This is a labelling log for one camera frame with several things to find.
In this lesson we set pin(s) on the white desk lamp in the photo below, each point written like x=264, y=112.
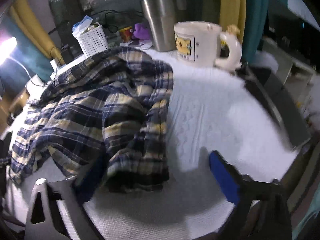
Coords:
x=14, y=75

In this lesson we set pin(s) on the purple cloth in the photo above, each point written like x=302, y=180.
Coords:
x=141, y=32

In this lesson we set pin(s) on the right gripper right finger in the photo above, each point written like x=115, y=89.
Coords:
x=273, y=221

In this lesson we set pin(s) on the yellow right curtain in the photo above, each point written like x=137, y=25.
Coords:
x=233, y=12

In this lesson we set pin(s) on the white perforated plastic basket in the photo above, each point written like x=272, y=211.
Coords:
x=93, y=42

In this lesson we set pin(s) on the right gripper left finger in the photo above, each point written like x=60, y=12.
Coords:
x=56, y=208

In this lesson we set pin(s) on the yellow curtain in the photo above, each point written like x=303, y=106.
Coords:
x=233, y=12
x=26, y=20

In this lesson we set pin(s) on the cream bear mug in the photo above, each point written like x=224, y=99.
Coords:
x=205, y=44

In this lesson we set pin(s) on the teal left curtain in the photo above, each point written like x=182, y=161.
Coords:
x=25, y=51

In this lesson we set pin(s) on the yellow left curtain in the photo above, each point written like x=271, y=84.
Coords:
x=26, y=20

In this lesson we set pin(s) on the small red yellow can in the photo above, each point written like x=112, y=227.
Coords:
x=126, y=34

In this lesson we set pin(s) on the black power adapter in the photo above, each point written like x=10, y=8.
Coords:
x=66, y=54

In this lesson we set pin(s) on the stainless steel tumbler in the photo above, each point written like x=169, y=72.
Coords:
x=161, y=16

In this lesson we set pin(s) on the blue yellow plaid pants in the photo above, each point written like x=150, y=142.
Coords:
x=113, y=105

